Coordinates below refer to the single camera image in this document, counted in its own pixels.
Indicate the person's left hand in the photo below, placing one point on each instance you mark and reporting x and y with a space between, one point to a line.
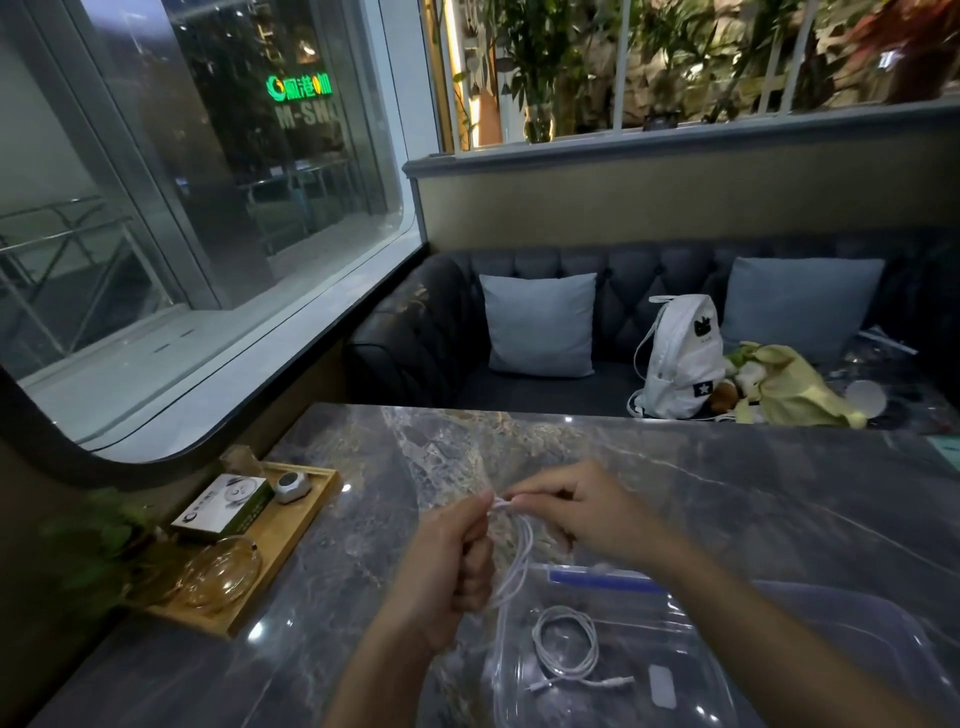
439 570

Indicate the person's right hand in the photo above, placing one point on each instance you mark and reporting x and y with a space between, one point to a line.
592 517

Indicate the person's left thumb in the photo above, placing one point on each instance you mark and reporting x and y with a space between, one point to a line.
471 517

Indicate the person's right thumb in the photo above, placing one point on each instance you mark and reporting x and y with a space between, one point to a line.
540 517

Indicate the person's left forearm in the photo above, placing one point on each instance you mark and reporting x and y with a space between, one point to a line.
390 675

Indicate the clear zip bag blue strip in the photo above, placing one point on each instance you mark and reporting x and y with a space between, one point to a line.
592 645

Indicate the small white round device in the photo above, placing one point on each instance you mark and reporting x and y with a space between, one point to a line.
292 487

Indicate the dark tufted sofa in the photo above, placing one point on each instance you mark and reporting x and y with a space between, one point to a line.
420 337

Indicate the wooden tray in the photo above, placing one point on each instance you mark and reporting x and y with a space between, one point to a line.
281 544

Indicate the grey square cushion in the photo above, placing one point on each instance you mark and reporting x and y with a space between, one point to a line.
802 307
540 324

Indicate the small white adapter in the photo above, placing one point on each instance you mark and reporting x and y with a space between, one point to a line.
662 686

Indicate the white backpack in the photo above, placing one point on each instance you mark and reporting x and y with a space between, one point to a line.
682 356

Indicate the green white tissue box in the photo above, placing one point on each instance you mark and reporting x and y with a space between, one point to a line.
223 506

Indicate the clear glass ashtray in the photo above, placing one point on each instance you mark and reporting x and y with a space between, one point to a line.
217 574

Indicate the yellow cloth bag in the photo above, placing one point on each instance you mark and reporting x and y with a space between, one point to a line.
791 390

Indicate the clear plastic bin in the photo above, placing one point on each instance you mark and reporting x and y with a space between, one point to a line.
847 652

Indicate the green potted plant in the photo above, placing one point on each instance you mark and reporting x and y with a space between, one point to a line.
90 547

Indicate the large window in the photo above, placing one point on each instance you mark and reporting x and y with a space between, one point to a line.
187 187

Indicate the white railing with plants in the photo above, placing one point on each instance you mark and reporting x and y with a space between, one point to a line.
697 60

